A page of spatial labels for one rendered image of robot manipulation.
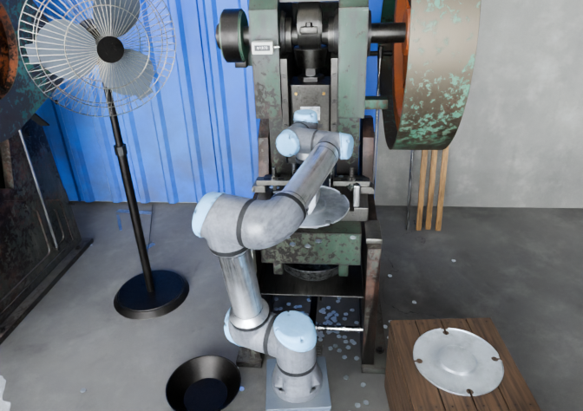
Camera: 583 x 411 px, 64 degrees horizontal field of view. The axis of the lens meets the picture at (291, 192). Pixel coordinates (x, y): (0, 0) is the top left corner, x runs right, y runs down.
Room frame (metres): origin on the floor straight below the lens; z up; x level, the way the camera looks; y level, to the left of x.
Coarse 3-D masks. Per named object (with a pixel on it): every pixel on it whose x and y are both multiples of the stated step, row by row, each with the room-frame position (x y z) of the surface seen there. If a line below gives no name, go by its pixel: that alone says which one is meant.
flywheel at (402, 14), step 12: (396, 0) 1.99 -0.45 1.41; (396, 12) 1.99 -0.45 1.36; (408, 12) 1.67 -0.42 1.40; (408, 24) 1.63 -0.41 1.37; (408, 36) 1.62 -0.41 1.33; (396, 48) 1.97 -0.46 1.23; (408, 48) 1.63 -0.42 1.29; (396, 60) 1.95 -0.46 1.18; (396, 72) 1.92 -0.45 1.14; (396, 84) 1.88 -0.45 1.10; (396, 96) 1.83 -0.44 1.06; (396, 108) 1.76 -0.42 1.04; (396, 120) 1.73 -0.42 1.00
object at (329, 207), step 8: (320, 192) 1.55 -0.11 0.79; (328, 192) 1.55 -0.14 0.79; (336, 192) 1.54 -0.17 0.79; (320, 200) 1.48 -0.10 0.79; (328, 200) 1.49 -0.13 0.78; (336, 200) 1.49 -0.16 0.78; (344, 200) 1.49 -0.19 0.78; (320, 208) 1.43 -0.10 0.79; (328, 208) 1.44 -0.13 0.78; (336, 208) 1.43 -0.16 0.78; (344, 208) 1.43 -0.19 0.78; (312, 216) 1.39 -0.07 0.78; (320, 216) 1.39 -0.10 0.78; (328, 216) 1.39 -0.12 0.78; (336, 216) 1.38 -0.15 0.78; (304, 224) 1.34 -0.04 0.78; (312, 224) 1.34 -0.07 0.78; (320, 224) 1.34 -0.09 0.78; (328, 224) 1.34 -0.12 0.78
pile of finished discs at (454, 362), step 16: (432, 336) 1.23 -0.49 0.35; (448, 336) 1.23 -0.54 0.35; (464, 336) 1.23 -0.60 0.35; (416, 352) 1.17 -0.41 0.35; (432, 352) 1.16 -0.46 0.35; (448, 352) 1.15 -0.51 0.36; (464, 352) 1.15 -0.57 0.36; (480, 352) 1.15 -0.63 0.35; (496, 352) 1.15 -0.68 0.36; (432, 368) 1.10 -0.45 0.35; (448, 368) 1.09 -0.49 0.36; (464, 368) 1.09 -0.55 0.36; (480, 368) 1.09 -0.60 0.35; (496, 368) 1.09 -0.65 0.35; (448, 384) 1.03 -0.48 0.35; (464, 384) 1.03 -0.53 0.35; (480, 384) 1.02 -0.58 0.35; (496, 384) 1.02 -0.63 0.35
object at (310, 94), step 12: (300, 84) 1.66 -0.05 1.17; (312, 84) 1.66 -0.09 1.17; (324, 84) 1.65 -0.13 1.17; (300, 96) 1.66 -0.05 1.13; (312, 96) 1.65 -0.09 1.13; (324, 96) 1.65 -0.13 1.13; (300, 108) 1.66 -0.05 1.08; (312, 108) 1.65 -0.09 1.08; (324, 108) 1.65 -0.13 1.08; (324, 120) 1.65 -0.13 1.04
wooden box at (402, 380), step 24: (408, 336) 1.24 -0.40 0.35; (480, 336) 1.23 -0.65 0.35; (408, 360) 1.13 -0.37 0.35; (504, 360) 1.12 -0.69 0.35; (384, 384) 1.32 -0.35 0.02; (408, 384) 1.04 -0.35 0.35; (432, 384) 1.03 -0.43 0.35; (504, 384) 1.02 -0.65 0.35; (408, 408) 0.99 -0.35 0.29; (432, 408) 0.94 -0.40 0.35; (456, 408) 0.94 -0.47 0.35; (480, 408) 0.94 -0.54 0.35; (504, 408) 0.93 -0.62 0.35; (528, 408) 0.93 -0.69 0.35
